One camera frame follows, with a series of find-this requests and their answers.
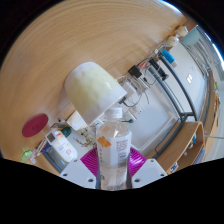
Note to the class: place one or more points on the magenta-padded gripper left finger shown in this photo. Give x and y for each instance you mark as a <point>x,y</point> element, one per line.
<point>87,165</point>

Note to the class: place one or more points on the black power adapter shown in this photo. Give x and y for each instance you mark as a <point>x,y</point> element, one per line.
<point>135,71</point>

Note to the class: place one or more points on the white green-capped lotion bottle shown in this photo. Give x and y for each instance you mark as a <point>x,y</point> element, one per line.
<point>63,143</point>

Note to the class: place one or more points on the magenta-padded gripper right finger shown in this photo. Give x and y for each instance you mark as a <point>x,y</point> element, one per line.
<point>143,170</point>

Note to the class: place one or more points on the flat round red coaster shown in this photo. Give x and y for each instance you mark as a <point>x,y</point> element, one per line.
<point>35,125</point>

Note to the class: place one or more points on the wooden shelf unit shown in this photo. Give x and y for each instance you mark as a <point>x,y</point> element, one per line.
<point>185,146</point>

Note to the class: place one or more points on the clear plastic drink bottle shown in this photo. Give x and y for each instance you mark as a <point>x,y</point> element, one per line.
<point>114,146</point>

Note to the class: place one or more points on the white yellowish cup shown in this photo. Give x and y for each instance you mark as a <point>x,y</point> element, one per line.
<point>92,91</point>

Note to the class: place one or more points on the blue white tube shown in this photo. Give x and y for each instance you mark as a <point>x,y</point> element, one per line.
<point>169,57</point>

